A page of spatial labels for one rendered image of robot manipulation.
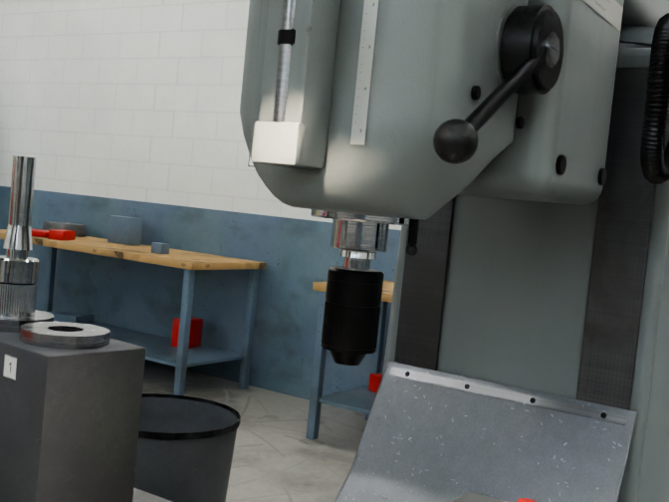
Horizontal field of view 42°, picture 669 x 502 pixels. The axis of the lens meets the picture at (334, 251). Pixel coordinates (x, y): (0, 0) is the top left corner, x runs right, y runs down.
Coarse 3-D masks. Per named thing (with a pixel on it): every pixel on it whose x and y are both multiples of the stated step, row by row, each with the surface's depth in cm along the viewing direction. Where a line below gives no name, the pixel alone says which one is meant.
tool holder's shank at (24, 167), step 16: (16, 160) 94; (32, 160) 95; (16, 176) 94; (32, 176) 95; (16, 192) 94; (32, 192) 95; (16, 208) 94; (32, 208) 96; (16, 224) 95; (16, 240) 94; (16, 256) 95
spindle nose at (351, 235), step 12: (336, 228) 72; (348, 228) 71; (360, 228) 70; (372, 228) 71; (384, 228) 72; (336, 240) 71; (348, 240) 71; (360, 240) 71; (372, 240) 71; (384, 240) 72
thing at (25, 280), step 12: (0, 276) 94; (12, 276) 94; (24, 276) 94; (36, 276) 96; (0, 288) 94; (12, 288) 94; (24, 288) 94; (36, 288) 96; (0, 300) 94; (12, 300) 94; (24, 300) 95; (0, 312) 94; (12, 312) 94; (24, 312) 95
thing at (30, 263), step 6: (0, 258) 94; (6, 258) 94; (12, 258) 95; (30, 258) 97; (36, 258) 97; (0, 264) 94; (6, 264) 94; (12, 264) 94; (18, 264) 94; (24, 264) 94; (30, 264) 95; (36, 264) 96
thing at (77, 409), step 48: (0, 336) 90; (48, 336) 86; (96, 336) 88; (0, 384) 87; (48, 384) 82; (96, 384) 87; (0, 432) 87; (48, 432) 83; (96, 432) 87; (0, 480) 86; (48, 480) 83; (96, 480) 88
